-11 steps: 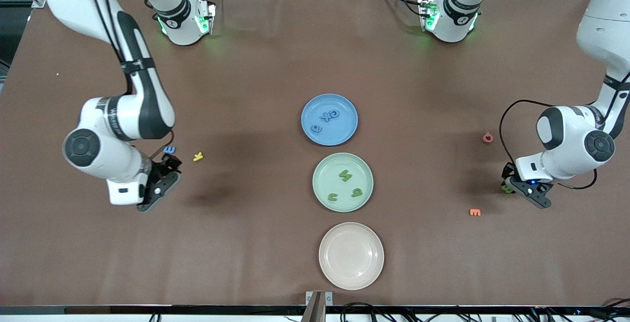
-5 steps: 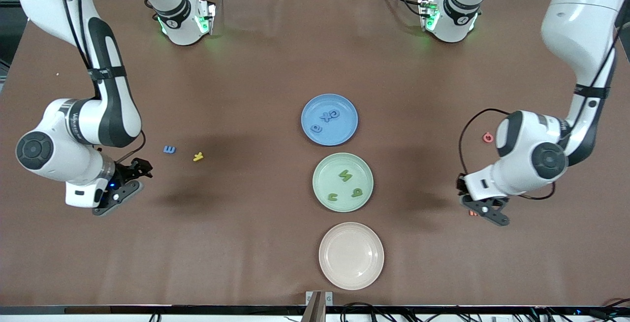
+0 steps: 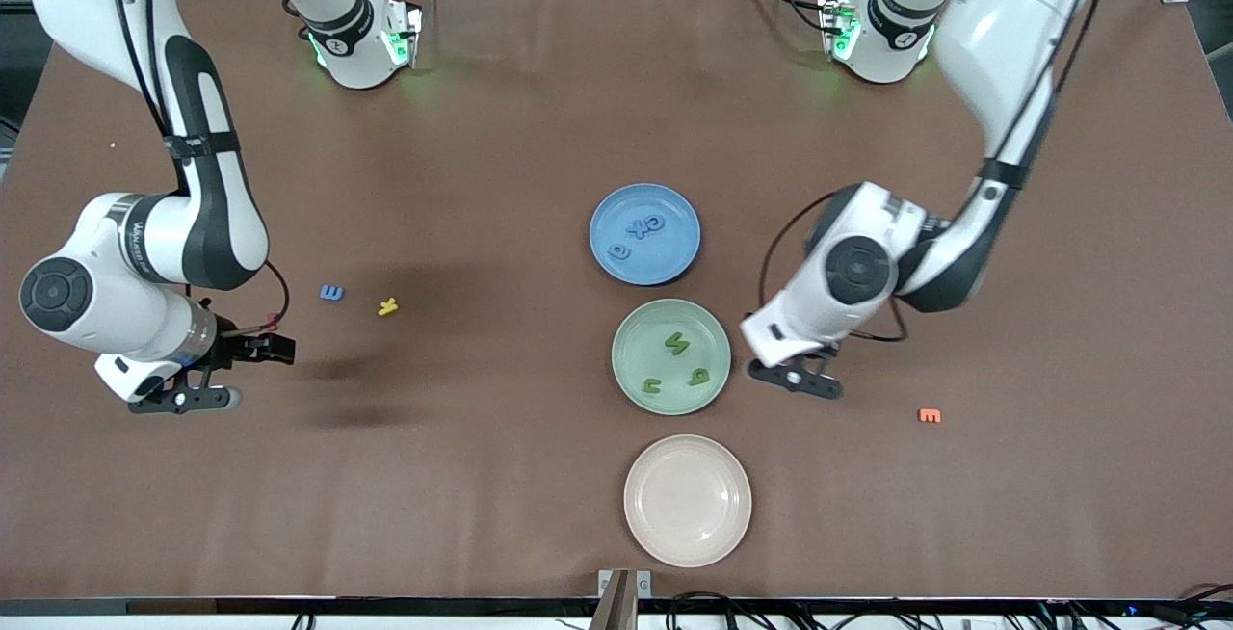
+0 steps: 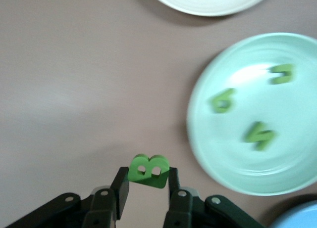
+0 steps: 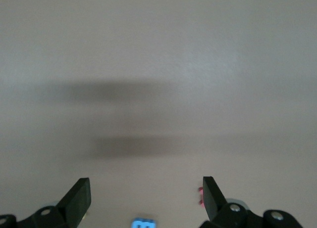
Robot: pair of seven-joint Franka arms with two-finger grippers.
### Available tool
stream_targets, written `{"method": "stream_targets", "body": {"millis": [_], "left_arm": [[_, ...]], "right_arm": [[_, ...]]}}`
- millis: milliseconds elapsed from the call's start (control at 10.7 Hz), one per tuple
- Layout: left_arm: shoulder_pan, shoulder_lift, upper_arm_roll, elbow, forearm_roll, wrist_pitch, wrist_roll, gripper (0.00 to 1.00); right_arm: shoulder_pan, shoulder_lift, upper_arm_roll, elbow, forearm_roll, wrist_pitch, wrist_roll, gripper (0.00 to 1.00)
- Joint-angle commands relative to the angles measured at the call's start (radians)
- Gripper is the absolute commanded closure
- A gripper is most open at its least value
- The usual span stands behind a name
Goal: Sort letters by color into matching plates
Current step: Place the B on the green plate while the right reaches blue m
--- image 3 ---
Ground brown table cover sheet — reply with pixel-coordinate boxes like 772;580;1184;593
0;0;1233;602

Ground green plate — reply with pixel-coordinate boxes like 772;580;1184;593
611;299;732;416

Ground blue plate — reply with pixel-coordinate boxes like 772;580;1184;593
589;183;702;287

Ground beige plate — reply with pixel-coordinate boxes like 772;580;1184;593
623;434;753;569

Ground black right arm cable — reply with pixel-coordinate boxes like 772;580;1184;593
104;0;290;334

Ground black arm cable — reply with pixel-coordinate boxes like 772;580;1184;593
104;0;290;334
757;0;1104;342

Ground grey metal mount bracket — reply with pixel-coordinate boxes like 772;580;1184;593
590;568;653;630

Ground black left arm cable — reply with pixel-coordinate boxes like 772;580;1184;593
757;0;1104;342

